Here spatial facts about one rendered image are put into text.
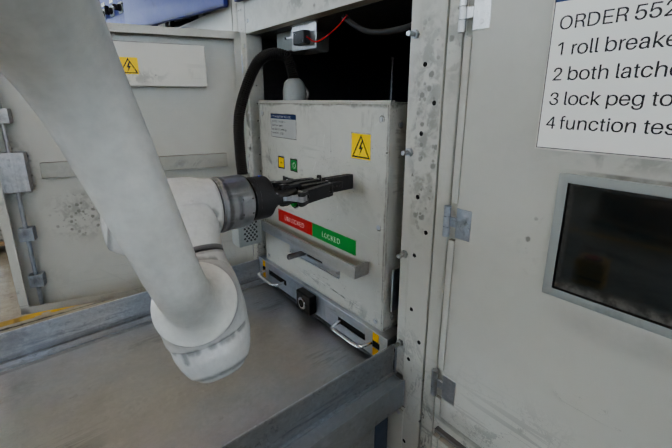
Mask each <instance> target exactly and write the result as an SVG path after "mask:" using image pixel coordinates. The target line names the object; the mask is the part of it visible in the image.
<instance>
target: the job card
mask: <svg viewBox="0 0 672 448"><path fill-rule="evenodd" d="M534 149H543V150H553V151H564V152H575V153H585V154H596V155H606V156H617V157H628V158H638V159H649V160H660V161H670V162H672V0H554V4H553V12H552V19H551V27H550V34H549V42H548V49H547V57H546V64H545V72H544V80H543V87H542V95H541V102H540V110H539V117H538V125H537V132H536V140H535V148H534Z"/></svg>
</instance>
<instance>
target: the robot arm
mask: <svg viewBox="0 0 672 448"><path fill-rule="evenodd" d="M0 73H1V74H2V75H3V76H4V77H5V78H6V79H7V80H8V81H9V82H10V83H11V84H12V85H13V86H14V87H15V89H16V90H17V91H18V92H19V93H20V94H21V96H22V97H23V98H24V99H25V100H26V102H27V103H28V104H29V105H30V107H31V108H32V109H33V111H34V112H35V113H36V115H37V116H38V117H39V119H40V120H41V122H42V123H43V125H44V126H45V127H46V129H47V130H48V132H49V133H50V135H51V136H52V138H53V139H54V141H55V143H56V144H57V146H58V147H59V149H60V150H61V152H62V153H63V155H64V157H65V158H66V160H67V161H68V163H69V165H70V166H71V168H72V170H73V171H74V173H75V174H76V176H77V178H78V179H79V181H80V183H81V184H82V186H83V188H84V189H85V191H86V192H87V194H88V196H89V197H90V199H91V201H92V202H93V204H94V206H95V207H96V209H97V210H98V212H99V214H100V224H101V229H102V233H103V237H104V240H105V243H106V246H107V248H108V249H109V250H110V251H113V252H115V253H118V254H121V255H125V256H126V258H127V259H128V261H129V263H130V264H131V266H132V267H133V269H134V271H135V272H136V274H137V276H138V277H139V279H140V281H141V282H142V284H143V285H144V287H145V289H146V290H147V292H148V293H149V295H150V297H151V298H152V299H151V306H150V312H151V318H152V322H153V324H154V327H155V328H156V330H157V331H158V333H159V334H160V336H161V338H162V340H163V343H164V345H165V347H166V348H167V350H169V351H170V353H171V355H172V358H173V360H174V362H175V363H176V365H177V366H178V368H179V369H180V370H181V371H182V372H183V373H184V374H185V375H186V376H187V377H188V378H189V379H190V380H192V381H198V382H200V383H211V382H214V381H217V380H219V379H222V378H224V377H226V376H228V375H230V374H232V373H233V372H235V371H236V370H238V369H239V368H240V367H241V366H242V364H243V363H244V361H245V358H246V357H247V355H248V354H249V349H250V338H251V335H250V322H249V318H248V314H247V307H246V303H245V299H244V296H243V293H242V290H241V287H240V284H239V281H238V279H237V276H236V274H235V272H234V270H233V268H232V267H231V265H230V264H229V262H228V260H227V257H226V255H225V252H224V250H223V246H222V242H221V236H220V233H224V232H227V231H230V230H234V229H238V228H243V227H247V226H249V225H251V224H252V222H253V221H255V220H259V219H264V218H268V217H270V216H272V215H273V213H274V211H275V209H276V207H277V206H278V205H280V206H281V207H284V206H289V205H290V204H292V203H297V202H298V206H299V207H304V206H306V205H307V204H309V203H312V202H315V201H318V200H321V199H324V198H327V197H330V196H333V192H338V191H343V190H348V189H352V188H353V174H342V175H336V176H329V177H323V178H321V175H317V179H314V178H312V177H309V178H300V179H290V180H280V181H270V180H269V179H268V178H267V177H265V176H254V177H246V178H245V177H244V176H242V175H230V176H223V177H211V178H206V179H201V178H193V177H177V178H168V179H167V178H166V175H165V172H164V170H163V167H162V164H161V162H160V159H159V157H158V154H157V151H156V149H155V146H154V144H153V141H152V138H151V136H150V133H149V131H148V128H147V126H146V123H145V121H144V118H143V116H142V113H141V111H140V108H139V106H138V103H137V101H136V98H135V96H134V93H133V91H132V88H131V86H130V83H129V81H128V79H127V76H126V74H125V71H124V69H123V66H122V64H121V61H120V58H119V56H118V53H117V51H116V48H115V45H114V43H113V40H112V37H111V34H110V31H109V29H108V26H107V23H106V20H105V17H104V14H103V11H102V7H101V4H100V1H99V0H0Z"/></svg>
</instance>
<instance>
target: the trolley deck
mask: <svg viewBox="0 0 672 448"><path fill-rule="evenodd" d="M242 293H243V296H244V299H245V303H246V307H247V314H248V318H249V322H250V335H251V338H250V349H249V354H248V355H247V357H246V358H245V361H244V363H243V364H242V366H241V367H240V368H239V369H238V370H236V371H235V372H233V373H232V374H230V375H228V376H226V377H224V378H222V379H219V380H217V381H214V382H211V383H200V382H198V381H192V380H190V379H189V378H188V377H187V376H186V375H185V374H184V373H183V372H182V371H181V370H180V369H179V368H178V366H177V365H176V363H175V362H174V360H173V358H172V355H171V353H170V351H169V350H167V348H166V347H165V345H164V343H163V340H162V338H161V336H160V334H159V333H158V331H157V330H156V328H155V327H154V324H153V322H152V321H150V322H147V323H144V324H141V325H139V326H136V327H133V328H130V329H127V330H124V331H121V332H118V333H115V334H112V335H109V336H106V337H103V338H100V339H97V340H94V341H91V342H89V343H86V344H83V345H80V346H77V347H74V348H71V349H68V350H65V351H62V352H59V353H56V354H53V355H50V356H47V357H44V358H41V359H39V360H36V361H33V362H30V363H27V364H24V365H21V366H18V367H15V368H12V369H9V370H6V371H3V372H0V448H219V447H220V446H222V445H224V444H225V443H227V442H229V441H230V440H232V439H234V438H235V437H237V436H239V435H240V434H242V433H244V432H245V431H247V430H249V429H250V428H252V427H254V426H255V425H257V424H259V423H260V422H262V421H264V420H266V419H267V418H269V417H271V416H272V415H274V414H276V413H277V412H279V411H281V410H282V409H284V408H286V407H287V406H289V405H291V404H292V403H294V402H296V401H297V400H299V399H301V398H302V397H304V396H306V395H307V394H309V393H311V392H312V391H314V390H316V389H318V388H319V387H321V386H323V385H324V384H326V383H328V382H329V381H331V380H333V379H334V378H336V377H338V376H339V375H341V374H343V373H344V372H346V371H348V370H349V369H351V368H353V367H354V366H356V365H358V364H359V363H361V362H363V361H365V360H366V359H368V358H370V356H368V355H367V354H366V353H364V352H363V351H361V350H360V349H356V348H354V347H353V346H351V345H350V344H348V343H347V342H346V341H344V340H343V339H341V338H340V337H339V336H338V335H336V334H335V333H334V332H332V330H331V329H330V327H328V326H327V325H326V324H324V323H323V322H322V321H320V320H319V319H317V318H316V317H315V316H313V315H308V314H307V313H306V312H304V311H303V310H302V309H300V308H299V307H297V303H295V302H294V301H293V300H291V299H290V298H289V297H287V296H286V295H284V294H283V293H282V292H280V291H279V290H278V289H276V288H275V287H273V286H270V285H269V284H267V283H266V282H265V283H262V284H259V285H256V286H253V287H250V288H247V289H244V290H242ZM404 386H405V380H401V379H400V378H399V377H397V376H396V375H393V376H391V377H390V378H389V379H387V380H386V381H384V382H383V383H381V384H380V385H378V386H377V387H375V388H374V389H372V390H371V391H369V392H368V393H366V394H365V395H363V396H362V397H360V398H359V399H357V400H356V401H354V402H353V403H351V404H350V405H348V406H347V407H345V408H344V409H343V410H341V411H340V412H338V413H337V414H335V415H334V416H332V417H331V418H329V419H328V420H326V421H325V422H323V423H322V424H320V425H319V426H317V427H316V428H314V429H313V430H311V431H310V432H308V433H307V434H305V435H304V436H302V437H301V438H299V439H298V440H297V441H295V442H294V443H292V444H291V445H289V446H288V447H286V448H348V447H349V446H350V445H352V444H353V443H354V442H356V441H357V440H358V439H359V438H361V437H362V436H363V435H365V434H366V433H367V432H369V431H370V430H371V429H373V428H374V427H375V426H376V425H378V424H379V423H380V422H382V421H383V420H384V419H386V418H387V417H388V416H390V415H391V414H392V413H393V412H395V411H396V410H397V409H399V408H400V407H401V406H403V404H404Z"/></svg>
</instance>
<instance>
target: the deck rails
mask: <svg viewBox="0 0 672 448"><path fill-rule="evenodd" d="M231 267H232V268H233V270H234V272H235V274H236V276H237V279H238V281H239V284H240V287H241V290H244V289H247V288H250V287H253V286H256V285H259V284H262V283H265V282H264V281H263V280H262V279H260V278H259V277H258V276H257V273H258V272H260V264H259V258H258V259H255V260H251V261H248V262H244V263H241V264H237V265H234V266H231ZM151 299H152V298H151V297H150V295H149V293H148V292H147V291H145V292H141V293H138V294H134V295H131V296H128V297H124V298H121V299H117V300H114V301H110V302H107V303H104V304H100V305H97V306H93V307H90V308H86V309H83V310H80V311H76V312H73V313H69V314H66V315H62V316H59V317H56V318H52V319H49V320H45V321H42V322H38V323H35V324H32V325H28V326H25V327H21V328H18V329H14V330H11V331H8V332H4V333H1V334H0V372H3V371H6V370H9V369H12V368H15V367H18V366H21V365H24V364H27V363H30V362H33V361H36V360H39V359H41V358H44V357H47V356H50V355H53V354H56V353H59V352H62V351H65V350H68V349H71V348H74V347H77V346H80V345H83V344H86V343H89V342H91V341H94V340H97V339H100V338H103V337H106V336H109V335H112V334H115V333H118V332H121V331H124V330H127V329H130V328H133V327H136V326H139V325H141V324H144V323H147V322H150V321H152V318H151V312H150V306H151ZM392 345H393V344H391V345H390V346H388V347H386V348H385V349H383V350H381V351H380V352H378V353H376V354H375V355H373V356H371V357H370V358H368V359H366V360H365V361H363V362H361V363H359V364H358V365H356V366H354V367H353V368H351V369H349V370H348V371H346V372H344V373H343V374H341V375H339V376H338V377H336V378H334V379H333V380H331V381H329V382H328V383H326V384H324V385H323V386H321V387H319V388H318V389H316V390H314V391H312V392H311V393H309V394H307V395H306V396H304V397H302V398H301V399H299V400H297V401H296V402H294V403H292V404H291V405H289V406H287V407H286V408H284V409H282V410H281V411H279V412H277V413H276V414H274V415H272V416H271V417H269V418H267V419H266V420H264V421H262V422H260V423H259V424H257V425H255V426H254V427H252V428H250V429H249V430H247V431H245V432H244V433H242V434H240V435H239V436H237V437H235V438H234V439H232V440H230V441H229V442H227V443H225V444H224V445H222V446H220V447H219V448H286V447H288V446H289V445H291V444H292V443H294V442H295V441H297V440H298V439H299V438H301V437H302V436H304V435H305V434H307V433H308V432H310V431H311V430H313V429H314V428H316V427H317V426H319V425H320V424H322V423H323V422H325V421H326V420H328V419H329V418H331V417H332V416H334V415H335V414H337V413H338V412H340V411H341V410H343V409H344V408H345V407H347V406H348V405H350V404H351V403H353V402H354V401H356V400H357V399H359V398H360V397H362V396H363V395H365V394H366V393H368V392H369V391H371V390H372V389H374V388H375V387H377V386H378V385H380V384H381V383H383V382H384V381H386V380H387V379H389V378H390V377H391V376H393V375H394V374H395V373H394V372H393V360H394V348H393V346H392Z"/></svg>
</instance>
